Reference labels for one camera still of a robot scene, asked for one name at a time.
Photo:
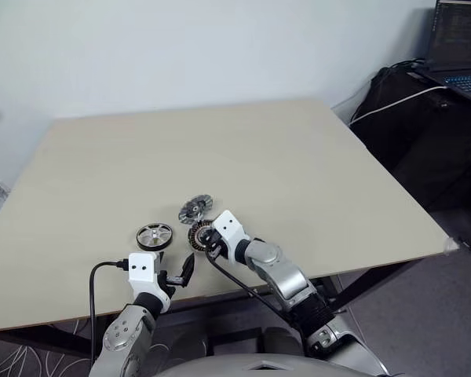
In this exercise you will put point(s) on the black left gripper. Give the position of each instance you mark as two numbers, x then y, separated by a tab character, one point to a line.
167	282

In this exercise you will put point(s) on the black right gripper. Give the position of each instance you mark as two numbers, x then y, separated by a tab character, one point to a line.
216	246

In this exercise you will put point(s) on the silver pulley wheel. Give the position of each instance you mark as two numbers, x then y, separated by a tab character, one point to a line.
154	236

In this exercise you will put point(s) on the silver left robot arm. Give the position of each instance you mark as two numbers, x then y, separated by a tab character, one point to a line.
121	334

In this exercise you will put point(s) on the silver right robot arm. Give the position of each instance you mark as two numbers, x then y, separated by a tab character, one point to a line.
286	275

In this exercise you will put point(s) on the grey robot torso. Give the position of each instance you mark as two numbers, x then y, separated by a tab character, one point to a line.
259	365

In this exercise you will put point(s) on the clear tape on table corner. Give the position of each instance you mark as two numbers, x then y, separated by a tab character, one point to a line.
450	245

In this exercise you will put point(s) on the black laptop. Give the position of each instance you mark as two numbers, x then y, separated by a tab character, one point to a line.
455	47

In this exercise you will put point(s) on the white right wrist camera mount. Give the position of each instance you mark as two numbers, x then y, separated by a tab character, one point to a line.
229	228

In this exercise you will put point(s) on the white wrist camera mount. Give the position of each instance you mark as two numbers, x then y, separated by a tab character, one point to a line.
141	271
229	228

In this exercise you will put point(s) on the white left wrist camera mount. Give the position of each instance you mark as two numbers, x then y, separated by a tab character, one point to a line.
141	271

